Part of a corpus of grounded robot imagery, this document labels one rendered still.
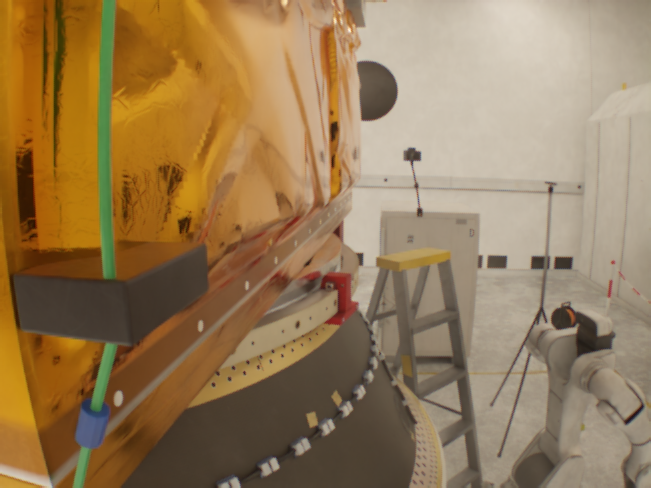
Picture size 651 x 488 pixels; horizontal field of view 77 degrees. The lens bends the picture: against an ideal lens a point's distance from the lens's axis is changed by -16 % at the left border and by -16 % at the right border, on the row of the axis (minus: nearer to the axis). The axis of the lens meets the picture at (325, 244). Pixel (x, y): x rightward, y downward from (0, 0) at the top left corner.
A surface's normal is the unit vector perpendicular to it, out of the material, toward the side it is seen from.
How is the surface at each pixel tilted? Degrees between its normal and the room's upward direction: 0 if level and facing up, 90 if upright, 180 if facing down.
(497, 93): 90
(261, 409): 62
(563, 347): 90
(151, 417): 90
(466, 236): 90
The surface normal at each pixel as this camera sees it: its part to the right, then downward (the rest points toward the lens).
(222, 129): 0.95, -0.07
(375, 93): -0.12, 0.17
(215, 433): 0.62, -0.35
